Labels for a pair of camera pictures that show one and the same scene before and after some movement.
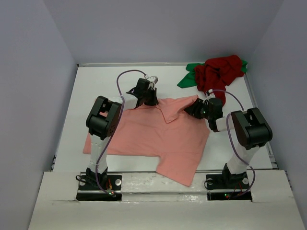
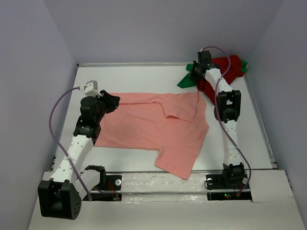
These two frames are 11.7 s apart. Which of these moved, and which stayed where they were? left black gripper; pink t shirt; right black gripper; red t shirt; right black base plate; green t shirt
Moved: right black gripper; pink t shirt; left black gripper
Stayed: red t shirt; right black base plate; green t shirt
